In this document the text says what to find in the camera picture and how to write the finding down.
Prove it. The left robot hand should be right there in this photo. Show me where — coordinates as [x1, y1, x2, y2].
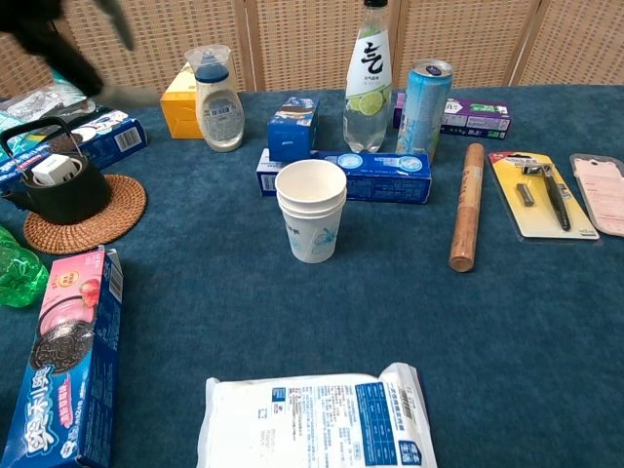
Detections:
[0, 0, 162, 106]

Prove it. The teal clear snack bag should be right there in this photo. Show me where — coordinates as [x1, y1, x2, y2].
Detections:
[0, 69, 122, 157]

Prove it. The blue Oreo cookie box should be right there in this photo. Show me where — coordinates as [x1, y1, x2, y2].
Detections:
[266, 96, 322, 163]
[0, 109, 149, 194]

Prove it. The white power adapter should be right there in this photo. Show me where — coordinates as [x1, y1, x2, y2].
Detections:
[30, 153, 82, 187]

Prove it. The yellow orange carton box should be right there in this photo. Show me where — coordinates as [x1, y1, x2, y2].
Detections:
[159, 61, 205, 140]

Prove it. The black cast iron teapot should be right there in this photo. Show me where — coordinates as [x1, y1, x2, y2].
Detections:
[0, 115, 112, 226]

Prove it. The white bottle with blue cap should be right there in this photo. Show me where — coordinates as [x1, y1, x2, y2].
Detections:
[183, 43, 245, 153]

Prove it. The round woven rattan coaster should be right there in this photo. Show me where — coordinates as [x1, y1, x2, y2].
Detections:
[22, 174, 147, 255]

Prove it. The green plastic bottle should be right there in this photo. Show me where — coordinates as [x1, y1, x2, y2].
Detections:
[0, 224, 50, 308]

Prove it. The woven wooden folding screen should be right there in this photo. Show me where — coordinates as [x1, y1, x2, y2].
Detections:
[0, 0, 624, 98]

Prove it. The pink blue Oreo box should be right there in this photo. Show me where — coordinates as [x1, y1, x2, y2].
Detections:
[0, 246, 124, 468]

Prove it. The clear lime soda bottle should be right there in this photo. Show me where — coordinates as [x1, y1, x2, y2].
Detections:
[342, 0, 394, 155]

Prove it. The dark blue table cloth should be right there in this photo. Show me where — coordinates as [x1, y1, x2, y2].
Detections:
[0, 85, 624, 468]

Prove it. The blue toothpaste box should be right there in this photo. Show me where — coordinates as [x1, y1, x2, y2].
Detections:
[255, 148, 433, 205]

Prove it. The light blue drink can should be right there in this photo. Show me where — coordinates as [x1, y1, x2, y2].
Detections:
[395, 58, 454, 165]

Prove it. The purple toothpaste box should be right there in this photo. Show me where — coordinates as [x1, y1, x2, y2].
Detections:
[393, 92, 513, 139]

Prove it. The wooden rolling pin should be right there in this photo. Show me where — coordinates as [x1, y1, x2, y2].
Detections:
[448, 142, 487, 273]

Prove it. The white wipes pack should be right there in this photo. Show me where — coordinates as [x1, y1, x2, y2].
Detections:
[196, 362, 439, 468]

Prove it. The razor on yellow card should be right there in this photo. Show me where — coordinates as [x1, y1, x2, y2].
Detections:
[487, 150, 602, 241]

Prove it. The pink blister pack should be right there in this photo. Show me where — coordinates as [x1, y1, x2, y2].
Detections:
[568, 153, 624, 240]

